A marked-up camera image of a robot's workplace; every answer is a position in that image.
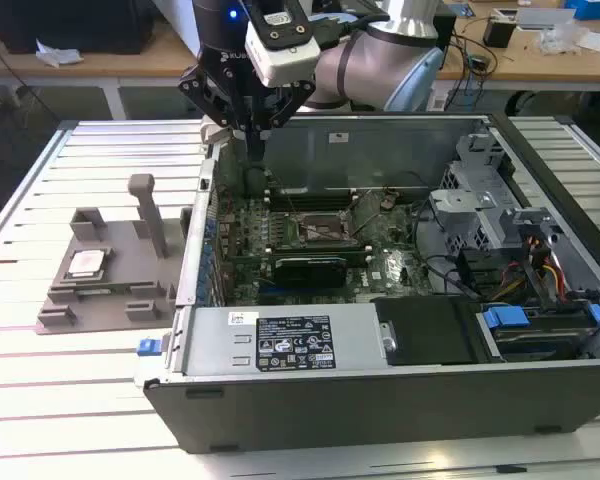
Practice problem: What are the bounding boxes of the green RAM stick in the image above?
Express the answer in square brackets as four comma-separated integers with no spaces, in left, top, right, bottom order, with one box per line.
[76,284,132,297]

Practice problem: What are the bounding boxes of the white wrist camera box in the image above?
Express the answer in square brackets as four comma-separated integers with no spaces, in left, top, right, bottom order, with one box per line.
[243,0,322,87]

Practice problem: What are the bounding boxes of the grey metal drive cage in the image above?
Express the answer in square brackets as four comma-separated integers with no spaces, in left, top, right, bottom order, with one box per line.
[428,130,567,261]

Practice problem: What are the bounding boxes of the black graphics card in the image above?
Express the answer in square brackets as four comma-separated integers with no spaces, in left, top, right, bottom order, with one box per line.
[271,254,350,290]

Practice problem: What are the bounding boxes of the blue cardboard box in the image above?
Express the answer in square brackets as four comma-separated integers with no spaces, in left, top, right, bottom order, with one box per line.
[563,0,600,22]

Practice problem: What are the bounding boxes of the crumpled white paper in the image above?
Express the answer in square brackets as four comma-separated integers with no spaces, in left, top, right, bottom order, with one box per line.
[34,38,85,69]

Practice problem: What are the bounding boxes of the grey case release handle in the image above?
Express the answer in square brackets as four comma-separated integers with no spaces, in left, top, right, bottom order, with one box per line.
[201,115,234,146]

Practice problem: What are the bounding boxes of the grey plastic parts rack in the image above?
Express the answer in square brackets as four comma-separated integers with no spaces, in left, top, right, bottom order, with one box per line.
[34,173,195,335]

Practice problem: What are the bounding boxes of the green motherboard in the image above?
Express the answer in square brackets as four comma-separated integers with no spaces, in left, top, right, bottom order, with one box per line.
[214,192,434,306]

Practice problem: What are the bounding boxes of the silver square CPU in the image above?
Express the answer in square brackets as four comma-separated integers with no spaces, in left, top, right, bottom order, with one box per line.
[65,247,107,279]

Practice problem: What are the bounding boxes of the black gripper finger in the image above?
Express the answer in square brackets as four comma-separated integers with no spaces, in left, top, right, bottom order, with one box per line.
[255,79,316,161]
[178,63,257,161]

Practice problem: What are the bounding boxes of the large black box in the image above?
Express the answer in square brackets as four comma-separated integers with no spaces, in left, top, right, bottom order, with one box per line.
[0,0,155,56]

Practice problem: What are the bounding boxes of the wooden desk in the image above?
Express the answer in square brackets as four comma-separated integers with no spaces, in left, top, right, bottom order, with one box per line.
[0,19,204,121]
[435,4,600,95]

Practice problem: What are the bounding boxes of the open black PC case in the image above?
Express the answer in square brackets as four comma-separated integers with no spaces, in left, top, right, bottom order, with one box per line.
[134,112,600,454]

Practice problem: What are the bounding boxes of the CPU socket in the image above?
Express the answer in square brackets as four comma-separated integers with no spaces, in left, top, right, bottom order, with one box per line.
[289,210,356,246]

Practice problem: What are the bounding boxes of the red yellow wire bundle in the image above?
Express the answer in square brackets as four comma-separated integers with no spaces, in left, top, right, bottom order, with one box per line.
[499,234,574,302]

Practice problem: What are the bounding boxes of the black cable in case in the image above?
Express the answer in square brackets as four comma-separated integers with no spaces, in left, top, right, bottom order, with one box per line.
[412,198,482,302]

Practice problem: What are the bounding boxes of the clear plastic bag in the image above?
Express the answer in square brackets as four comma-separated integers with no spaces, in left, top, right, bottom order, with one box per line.
[531,21,590,57]

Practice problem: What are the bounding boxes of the silver power supply unit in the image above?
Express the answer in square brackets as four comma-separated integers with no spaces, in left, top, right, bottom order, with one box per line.
[183,303,397,377]

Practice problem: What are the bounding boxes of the small black box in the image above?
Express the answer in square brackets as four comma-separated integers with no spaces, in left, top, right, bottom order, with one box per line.
[481,16,517,50]

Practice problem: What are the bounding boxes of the hard disk in blue carrier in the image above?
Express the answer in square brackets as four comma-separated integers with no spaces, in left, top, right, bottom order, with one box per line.
[477,304,600,362]

